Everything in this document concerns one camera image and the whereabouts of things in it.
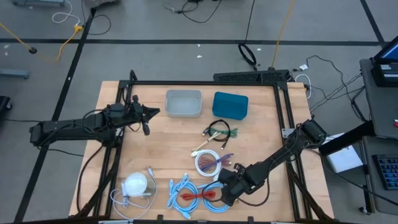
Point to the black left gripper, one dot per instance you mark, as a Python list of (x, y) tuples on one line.
[(135, 113)]

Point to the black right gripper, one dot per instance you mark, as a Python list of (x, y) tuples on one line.
[(240, 186)]

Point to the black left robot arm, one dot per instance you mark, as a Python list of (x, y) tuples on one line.
[(62, 130)]

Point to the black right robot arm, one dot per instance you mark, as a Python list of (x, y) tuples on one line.
[(280, 157)]

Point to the grey plastic bin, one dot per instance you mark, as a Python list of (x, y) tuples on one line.
[(183, 104)]

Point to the white round dome device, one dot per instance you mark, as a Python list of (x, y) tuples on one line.
[(135, 184)]

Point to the clear round disc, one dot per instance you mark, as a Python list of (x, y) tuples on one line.
[(151, 186)]

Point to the teal blue bin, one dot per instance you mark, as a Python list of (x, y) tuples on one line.
[(230, 105)]

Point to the black perforated box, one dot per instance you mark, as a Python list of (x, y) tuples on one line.
[(242, 76)]

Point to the white flat box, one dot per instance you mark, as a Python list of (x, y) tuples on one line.
[(343, 160)]

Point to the black support beam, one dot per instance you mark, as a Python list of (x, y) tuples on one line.
[(345, 140)]

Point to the black floor puck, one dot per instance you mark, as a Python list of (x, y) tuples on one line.
[(33, 50)]

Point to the grey cart foot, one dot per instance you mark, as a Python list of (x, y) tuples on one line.
[(14, 73)]

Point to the grey keyboard desk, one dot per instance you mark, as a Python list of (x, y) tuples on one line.
[(370, 186)]

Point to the black keyboard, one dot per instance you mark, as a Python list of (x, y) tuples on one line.
[(387, 171)]

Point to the black desk device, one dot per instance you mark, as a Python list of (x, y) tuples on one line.
[(384, 76)]

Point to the open laptop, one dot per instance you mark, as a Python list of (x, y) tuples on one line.
[(390, 51)]

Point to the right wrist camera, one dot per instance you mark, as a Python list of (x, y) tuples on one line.
[(227, 176)]

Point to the black table frame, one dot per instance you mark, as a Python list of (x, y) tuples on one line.
[(202, 83)]

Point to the silver metal bracket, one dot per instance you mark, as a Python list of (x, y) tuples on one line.
[(286, 132)]

